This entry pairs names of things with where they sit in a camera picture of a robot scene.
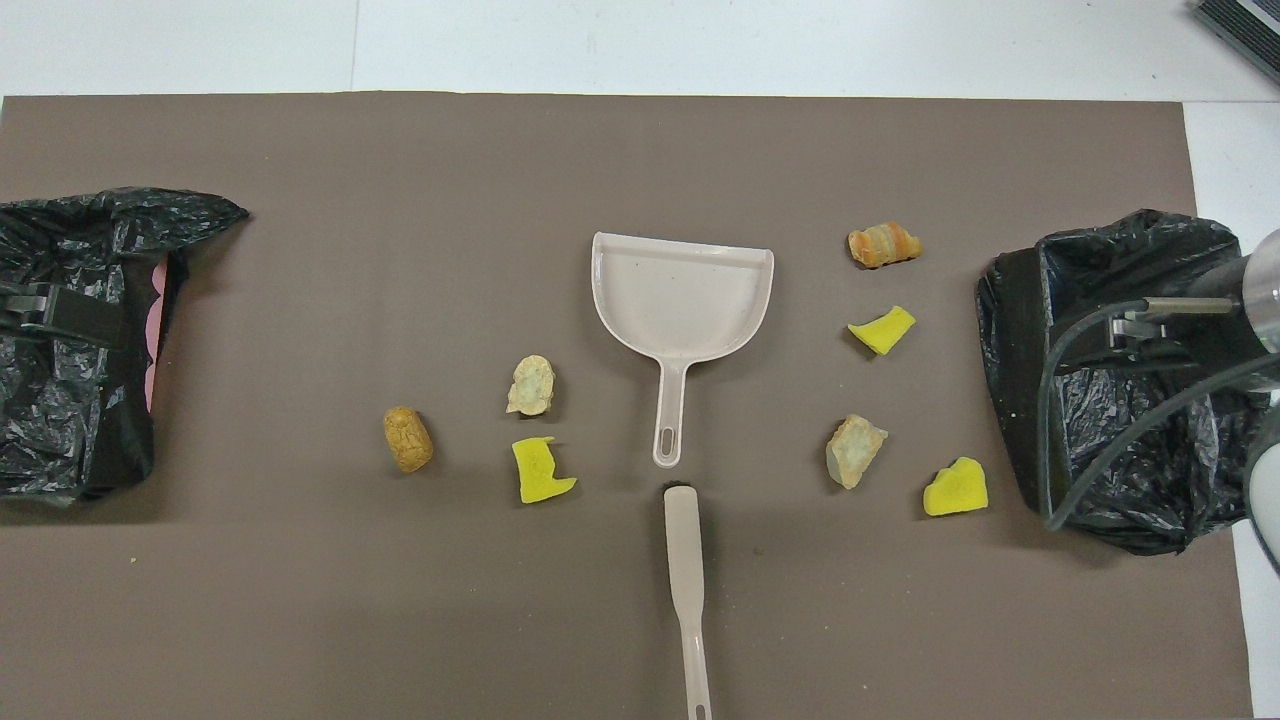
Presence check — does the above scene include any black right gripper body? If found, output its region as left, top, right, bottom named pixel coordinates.
left=1140, top=297, right=1263, bottom=376

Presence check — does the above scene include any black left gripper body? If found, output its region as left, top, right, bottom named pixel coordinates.
left=0, top=283, right=51, bottom=336

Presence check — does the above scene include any blocky yellow sponge piece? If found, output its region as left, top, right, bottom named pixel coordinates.
left=922, top=456, right=990, bottom=518

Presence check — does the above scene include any wedge yellow sponge piece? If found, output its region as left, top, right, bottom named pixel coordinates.
left=847, top=305, right=917, bottom=357

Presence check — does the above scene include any orange striped croissant piece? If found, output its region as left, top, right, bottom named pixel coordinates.
left=847, top=220, right=924, bottom=270

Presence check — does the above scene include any pale greenish pastry chunk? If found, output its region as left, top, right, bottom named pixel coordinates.
left=825, top=413, right=889, bottom=491

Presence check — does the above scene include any brown oval bread roll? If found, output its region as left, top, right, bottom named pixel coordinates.
left=383, top=405, right=436, bottom=474

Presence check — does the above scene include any pale crumbly bread chunk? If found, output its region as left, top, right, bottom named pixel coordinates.
left=505, top=354, right=557, bottom=417

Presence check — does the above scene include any beige plastic dustpan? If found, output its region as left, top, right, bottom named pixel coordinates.
left=591, top=232, right=775, bottom=469

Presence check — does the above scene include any notched yellow sponge piece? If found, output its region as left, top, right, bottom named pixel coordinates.
left=511, top=436, right=578, bottom=505

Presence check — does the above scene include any beige brush with black bristles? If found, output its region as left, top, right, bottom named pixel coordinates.
left=663, top=482, right=714, bottom=720

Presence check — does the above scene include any black bag lined trash bin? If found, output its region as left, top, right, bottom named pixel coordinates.
left=976, top=208, right=1276, bottom=557
left=0, top=187, right=250, bottom=503

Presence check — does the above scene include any pink scalloped liner edge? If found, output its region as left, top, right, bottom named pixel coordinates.
left=145, top=255, right=169, bottom=413

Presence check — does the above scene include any dark ribbed panel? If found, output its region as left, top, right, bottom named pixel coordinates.
left=1190, top=0, right=1280, bottom=86

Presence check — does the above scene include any brown paper table mat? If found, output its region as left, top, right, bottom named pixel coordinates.
left=0, top=92, right=1254, bottom=720

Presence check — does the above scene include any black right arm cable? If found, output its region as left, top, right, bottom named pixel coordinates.
left=1037, top=297, right=1280, bottom=531

